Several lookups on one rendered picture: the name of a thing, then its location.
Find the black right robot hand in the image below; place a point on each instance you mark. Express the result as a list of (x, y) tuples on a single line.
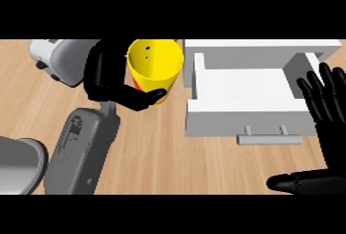
[(325, 122)]

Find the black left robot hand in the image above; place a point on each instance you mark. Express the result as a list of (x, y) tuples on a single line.
[(105, 87)]

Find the yellow cup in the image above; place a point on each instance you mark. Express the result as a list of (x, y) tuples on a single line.
[(155, 68)]

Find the white open drawer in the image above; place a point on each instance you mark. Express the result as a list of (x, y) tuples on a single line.
[(250, 100)]

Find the white toaster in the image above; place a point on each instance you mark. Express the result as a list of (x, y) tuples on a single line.
[(61, 61)]

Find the white cabinet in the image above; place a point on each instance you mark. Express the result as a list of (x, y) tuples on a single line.
[(265, 55)]

